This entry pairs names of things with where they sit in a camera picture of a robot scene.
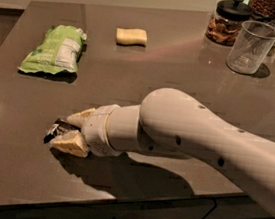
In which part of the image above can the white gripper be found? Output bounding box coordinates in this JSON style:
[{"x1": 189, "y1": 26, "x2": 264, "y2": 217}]
[{"x1": 49, "y1": 104, "x2": 121, "y2": 158}]

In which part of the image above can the black rxbar chocolate wrapper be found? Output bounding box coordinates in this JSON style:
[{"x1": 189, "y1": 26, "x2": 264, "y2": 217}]
[{"x1": 44, "y1": 118, "x2": 79, "y2": 144}]

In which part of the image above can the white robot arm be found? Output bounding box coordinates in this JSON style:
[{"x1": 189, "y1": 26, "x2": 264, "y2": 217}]
[{"x1": 47, "y1": 88, "x2": 275, "y2": 216}]

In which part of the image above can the yellow sponge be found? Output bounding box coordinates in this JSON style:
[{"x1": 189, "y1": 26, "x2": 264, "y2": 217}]
[{"x1": 115, "y1": 27, "x2": 148, "y2": 46}]

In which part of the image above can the green snack bag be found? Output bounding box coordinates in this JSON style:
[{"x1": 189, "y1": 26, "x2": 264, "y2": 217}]
[{"x1": 19, "y1": 25, "x2": 87, "y2": 75}]

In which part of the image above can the glass jar with black lid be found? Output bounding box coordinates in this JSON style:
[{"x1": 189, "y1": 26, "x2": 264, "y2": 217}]
[{"x1": 205, "y1": 0, "x2": 252, "y2": 46}]

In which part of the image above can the clear plastic cup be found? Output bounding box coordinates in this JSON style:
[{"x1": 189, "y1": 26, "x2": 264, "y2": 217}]
[{"x1": 226, "y1": 20, "x2": 275, "y2": 75}]

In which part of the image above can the glass jar of brown nuts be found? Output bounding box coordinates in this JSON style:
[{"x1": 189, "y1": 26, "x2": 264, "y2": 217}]
[{"x1": 249, "y1": 0, "x2": 275, "y2": 18}]

